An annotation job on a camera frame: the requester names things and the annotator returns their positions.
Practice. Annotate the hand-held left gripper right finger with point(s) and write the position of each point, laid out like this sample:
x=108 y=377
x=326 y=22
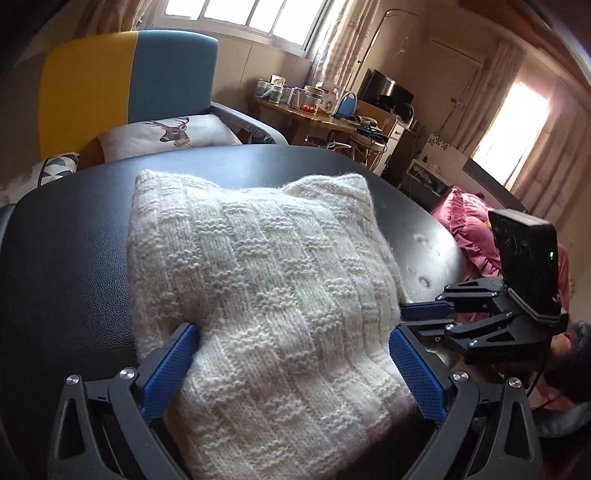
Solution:
x=415 y=374

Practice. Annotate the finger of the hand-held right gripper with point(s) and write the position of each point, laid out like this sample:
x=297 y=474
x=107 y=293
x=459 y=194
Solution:
x=434 y=310
x=461 y=332

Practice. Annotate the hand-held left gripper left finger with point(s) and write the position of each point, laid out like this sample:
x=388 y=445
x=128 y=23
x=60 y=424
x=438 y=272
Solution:
x=171 y=369

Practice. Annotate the cream knit sweater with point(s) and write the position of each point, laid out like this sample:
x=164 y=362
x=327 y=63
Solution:
x=268 y=295

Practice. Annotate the person's right forearm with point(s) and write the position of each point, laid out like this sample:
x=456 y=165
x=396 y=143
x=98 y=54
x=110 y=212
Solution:
x=570 y=364

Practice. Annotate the pink bedding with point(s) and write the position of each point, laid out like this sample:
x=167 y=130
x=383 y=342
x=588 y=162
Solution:
x=466 y=221

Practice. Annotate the beige curtain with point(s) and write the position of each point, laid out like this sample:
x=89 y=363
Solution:
x=485 y=97
x=120 y=14
x=344 y=41
x=558 y=161

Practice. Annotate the small bright window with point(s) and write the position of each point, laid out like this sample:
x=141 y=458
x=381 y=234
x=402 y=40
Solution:
x=512 y=134

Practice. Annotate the white cabinet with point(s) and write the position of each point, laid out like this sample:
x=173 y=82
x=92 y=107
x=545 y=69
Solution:
x=434 y=161

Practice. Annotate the white chair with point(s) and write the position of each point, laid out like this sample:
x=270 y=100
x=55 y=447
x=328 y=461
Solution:
x=364 y=147

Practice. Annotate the black monitor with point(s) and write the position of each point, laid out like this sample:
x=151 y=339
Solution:
x=385 y=90

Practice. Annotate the blue kettle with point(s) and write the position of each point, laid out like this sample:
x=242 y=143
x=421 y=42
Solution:
x=345 y=107

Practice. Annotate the wooden desk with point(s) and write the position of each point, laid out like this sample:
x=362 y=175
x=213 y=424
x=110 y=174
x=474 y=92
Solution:
x=295 y=122

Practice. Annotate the geometric print pillow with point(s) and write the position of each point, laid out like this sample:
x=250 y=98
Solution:
x=51 y=168

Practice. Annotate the white canister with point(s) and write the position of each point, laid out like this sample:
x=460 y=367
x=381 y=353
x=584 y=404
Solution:
x=328 y=101

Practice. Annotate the oranges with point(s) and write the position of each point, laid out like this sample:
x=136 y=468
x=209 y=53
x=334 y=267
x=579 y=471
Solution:
x=308 y=109

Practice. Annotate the deer print pillow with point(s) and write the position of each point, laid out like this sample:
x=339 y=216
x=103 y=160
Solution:
x=171 y=131

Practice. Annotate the clear glass container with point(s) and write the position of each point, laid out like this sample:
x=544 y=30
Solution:
x=312 y=96

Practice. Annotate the metal floor lamp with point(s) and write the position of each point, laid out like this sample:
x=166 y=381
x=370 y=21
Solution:
x=378 y=41

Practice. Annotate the grey yellow blue sofa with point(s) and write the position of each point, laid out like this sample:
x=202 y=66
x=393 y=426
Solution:
x=138 y=83

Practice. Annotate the large window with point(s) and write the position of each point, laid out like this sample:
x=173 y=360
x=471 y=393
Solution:
x=249 y=18

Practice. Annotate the dark bed frame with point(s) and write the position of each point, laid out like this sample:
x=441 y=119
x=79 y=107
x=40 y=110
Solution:
x=496 y=184

